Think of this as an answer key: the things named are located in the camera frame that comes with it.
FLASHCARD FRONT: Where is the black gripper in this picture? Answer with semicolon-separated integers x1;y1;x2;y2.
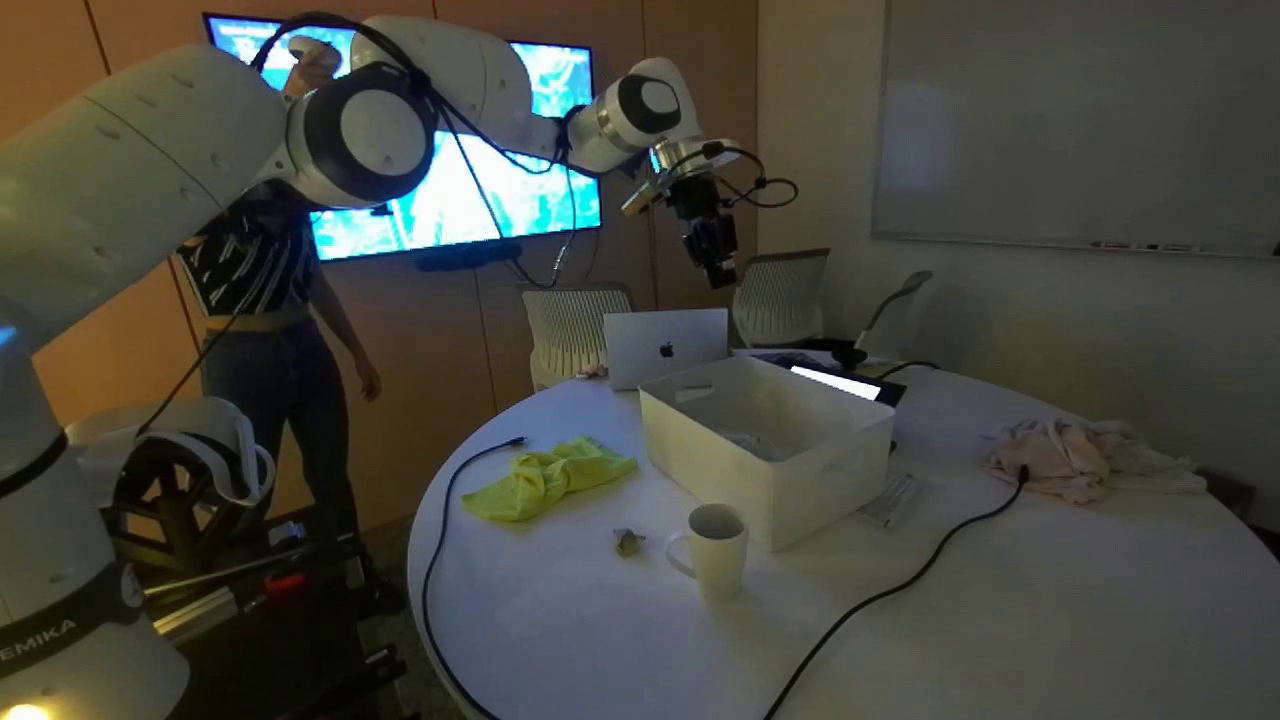
663;168;747;291

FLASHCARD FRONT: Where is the white plastic basket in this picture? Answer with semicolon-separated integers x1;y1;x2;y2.
637;352;899;555

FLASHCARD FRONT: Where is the white mug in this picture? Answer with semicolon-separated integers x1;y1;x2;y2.
663;498;753;603

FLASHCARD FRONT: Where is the silver Apple laptop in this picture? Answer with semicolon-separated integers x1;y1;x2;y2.
602;308;738;397

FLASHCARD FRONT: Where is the white chair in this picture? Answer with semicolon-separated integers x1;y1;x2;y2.
518;285;641;397

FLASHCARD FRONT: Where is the grey curved chair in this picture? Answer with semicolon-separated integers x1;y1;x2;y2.
857;268;939;360

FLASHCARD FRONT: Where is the bright yellow towel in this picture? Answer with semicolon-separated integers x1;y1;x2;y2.
458;435;644;527

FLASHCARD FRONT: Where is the whiteboard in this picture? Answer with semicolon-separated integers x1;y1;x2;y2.
872;0;1280;264

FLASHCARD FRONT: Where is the pink crumpled cloth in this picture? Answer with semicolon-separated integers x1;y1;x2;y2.
991;412;1128;508

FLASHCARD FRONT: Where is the person in striped top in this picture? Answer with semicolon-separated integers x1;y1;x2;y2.
177;37;393;537

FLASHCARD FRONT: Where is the white VR headset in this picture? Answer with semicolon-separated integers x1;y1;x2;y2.
107;397;279;550

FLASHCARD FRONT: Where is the black equipment cart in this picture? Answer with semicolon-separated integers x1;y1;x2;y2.
118;512;411;720

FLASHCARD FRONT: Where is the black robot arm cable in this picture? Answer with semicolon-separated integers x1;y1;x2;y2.
248;6;806;216

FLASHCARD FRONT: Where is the wall mounted TV screen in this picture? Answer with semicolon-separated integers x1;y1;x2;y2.
202;12;609;268

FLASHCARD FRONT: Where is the black cable on table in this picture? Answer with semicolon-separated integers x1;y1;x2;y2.
760;462;1034;720
417;435;533;720

